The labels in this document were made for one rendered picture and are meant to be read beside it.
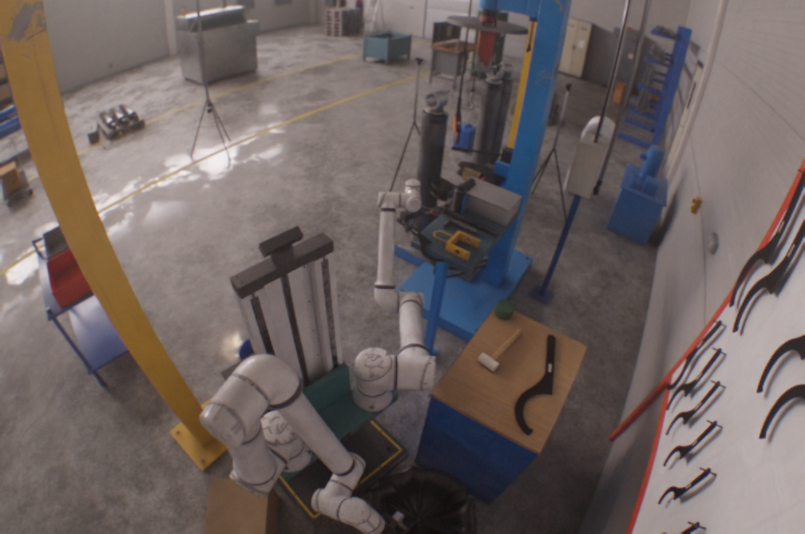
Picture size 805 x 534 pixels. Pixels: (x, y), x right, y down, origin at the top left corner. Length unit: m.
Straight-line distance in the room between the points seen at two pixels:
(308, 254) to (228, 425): 0.58
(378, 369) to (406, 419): 1.26
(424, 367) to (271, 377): 0.83
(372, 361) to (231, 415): 0.85
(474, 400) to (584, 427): 1.44
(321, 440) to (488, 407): 0.92
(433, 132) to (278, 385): 2.55
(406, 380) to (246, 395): 0.87
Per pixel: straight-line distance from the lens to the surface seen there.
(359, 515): 1.30
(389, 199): 2.21
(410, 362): 1.68
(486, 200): 2.67
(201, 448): 2.94
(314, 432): 1.18
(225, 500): 2.46
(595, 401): 3.32
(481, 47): 2.71
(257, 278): 1.17
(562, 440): 3.05
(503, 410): 1.91
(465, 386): 1.93
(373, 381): 1.65
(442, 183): 3.16
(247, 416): 0.96
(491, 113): 4.42
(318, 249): 1.24
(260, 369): 0.98
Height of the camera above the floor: 2.57
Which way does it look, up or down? 37 degrees down
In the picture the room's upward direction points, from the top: 4 degrees clockwise
